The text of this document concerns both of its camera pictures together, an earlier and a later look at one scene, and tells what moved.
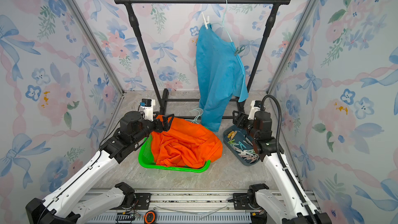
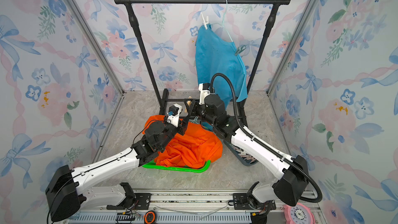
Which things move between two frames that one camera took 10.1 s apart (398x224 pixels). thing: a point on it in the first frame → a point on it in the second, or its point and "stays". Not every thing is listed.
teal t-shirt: [220, 73] stays
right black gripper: [242, 119] → [195, 106]
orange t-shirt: [183, 143] stays
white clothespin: [205, 22] stays
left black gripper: [161, 128] → [182, 128]
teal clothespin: [240, 50] stays
